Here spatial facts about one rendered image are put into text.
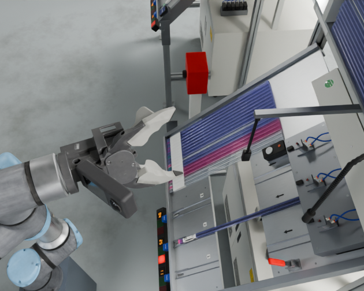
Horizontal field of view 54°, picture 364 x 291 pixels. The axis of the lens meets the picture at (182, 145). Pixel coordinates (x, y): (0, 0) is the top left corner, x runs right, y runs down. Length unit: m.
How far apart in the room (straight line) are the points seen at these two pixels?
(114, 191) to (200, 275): 0.76
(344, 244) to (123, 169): 0.58
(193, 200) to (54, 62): 2.00
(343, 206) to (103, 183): 0.62
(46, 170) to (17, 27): 2.93
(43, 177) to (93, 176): 0.08
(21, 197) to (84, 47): 2.56
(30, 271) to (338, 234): 0.97
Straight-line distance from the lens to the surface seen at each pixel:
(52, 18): 3.46
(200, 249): 1.26
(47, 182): 0.58
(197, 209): 1.30
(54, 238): 1.32
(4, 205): 0.60
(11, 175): 0.60
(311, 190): 1.01
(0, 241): 0.69
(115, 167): 0.59
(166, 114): 0.57
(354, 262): 0.99
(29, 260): 1.37
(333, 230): 0.97
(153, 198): 2.20
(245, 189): 1.56
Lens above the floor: 2.01
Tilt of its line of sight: 58 degrees down
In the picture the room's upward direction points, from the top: straight up
